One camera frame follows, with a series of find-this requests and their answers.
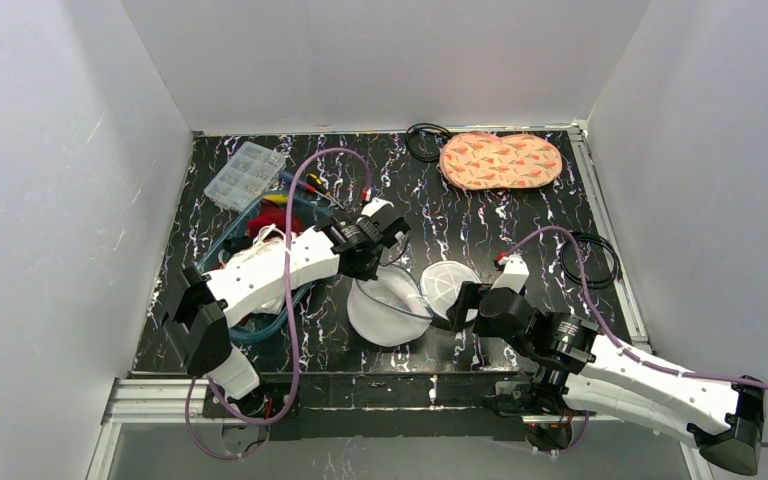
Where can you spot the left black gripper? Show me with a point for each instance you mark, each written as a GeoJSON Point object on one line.
{"type": "Point", "coordinates": [388, 225]}

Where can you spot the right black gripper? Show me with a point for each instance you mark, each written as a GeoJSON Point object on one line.
{"type": "Point", "coordinates": [475, 306]}

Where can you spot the white mesh laundry basket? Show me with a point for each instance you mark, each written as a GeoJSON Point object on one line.
{"type": "Point", "coordinates": [396, 308]}

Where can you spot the dark red bra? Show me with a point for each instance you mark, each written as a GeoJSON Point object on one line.
{"type": "Point", "coordinates": [272, 212]}

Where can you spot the teal plastic bin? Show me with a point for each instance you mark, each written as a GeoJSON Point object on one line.
{"type": "Point", "coordinates": [271, 317]}

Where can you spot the strawberry print mesh laundry bag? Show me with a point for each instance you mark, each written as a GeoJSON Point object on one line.
{"type": "Point", "coordinates": [483, 161]}

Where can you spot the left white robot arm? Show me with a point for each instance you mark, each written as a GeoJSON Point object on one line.
{"type": "Point", "coordinates": [201, 308]}

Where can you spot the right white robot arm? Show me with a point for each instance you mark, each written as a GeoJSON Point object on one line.
{"type": "Point", "coordinates": [580, 369]}

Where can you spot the clear plastic screw organizer box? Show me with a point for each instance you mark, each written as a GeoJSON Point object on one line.
{"type": "Point", "coordinates": [245, 177]}

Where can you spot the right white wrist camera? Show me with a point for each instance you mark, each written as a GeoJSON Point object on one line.
{"type": "Point", "coordinates": [514, 273]}

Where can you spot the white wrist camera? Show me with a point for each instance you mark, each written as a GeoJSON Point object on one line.
{"type": "Point", "coordinates": [374, 206]}
{"type": "Point", "coordinates": [514, 273]}

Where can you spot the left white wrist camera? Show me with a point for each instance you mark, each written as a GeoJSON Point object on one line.
{"type": "Point", "coordinates": [374, 206]}

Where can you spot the yellow handled screwdriver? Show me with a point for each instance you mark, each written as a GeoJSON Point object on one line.
{"type": "Point", "coordinates": [310, 183]}

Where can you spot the blue red handled screwdriver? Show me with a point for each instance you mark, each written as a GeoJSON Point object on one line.
{"type": "Point", "coordinates": [288, 178]}

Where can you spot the aluminium frame rail right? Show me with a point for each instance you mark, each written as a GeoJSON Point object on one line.
{"type": "Point", "coordinates": [578, 135]}

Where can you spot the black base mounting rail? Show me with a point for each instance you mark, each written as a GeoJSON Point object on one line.
{"type": "Point", "coordinates": [497, 405]}

